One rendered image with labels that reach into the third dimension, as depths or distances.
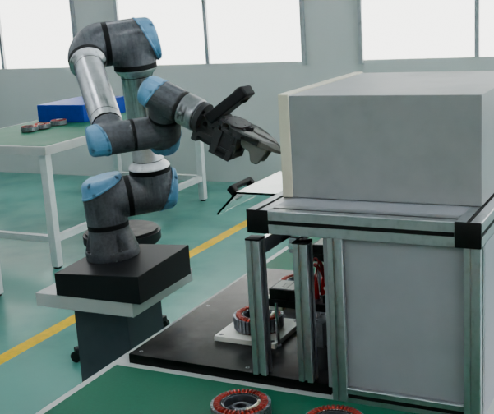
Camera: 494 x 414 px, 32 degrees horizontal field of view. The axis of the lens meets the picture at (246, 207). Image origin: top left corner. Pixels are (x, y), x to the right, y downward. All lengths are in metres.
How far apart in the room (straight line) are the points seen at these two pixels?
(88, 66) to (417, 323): 1.08
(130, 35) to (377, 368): 1.12
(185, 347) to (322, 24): 5.14
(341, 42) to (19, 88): 3.25
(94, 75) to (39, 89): 6.20
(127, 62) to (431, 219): 1.08
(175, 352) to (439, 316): 0.61
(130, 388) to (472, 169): 0.80
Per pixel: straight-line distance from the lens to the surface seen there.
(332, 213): 1.58
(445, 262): 1.55
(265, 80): 7.10
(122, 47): 2.32
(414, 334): 1.61
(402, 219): 1.54
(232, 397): 1.67
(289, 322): 2.00
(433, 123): 1.60
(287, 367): 1.80
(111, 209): 2.41
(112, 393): 1.81
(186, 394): 1.76
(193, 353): 1.90
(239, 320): 1.93
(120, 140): 2.01
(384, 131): 1.63
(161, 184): 2.41
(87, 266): 2.43
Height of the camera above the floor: 1.50
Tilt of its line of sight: 13 degrees down
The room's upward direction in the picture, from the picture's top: 4 degrees counter-clockwise
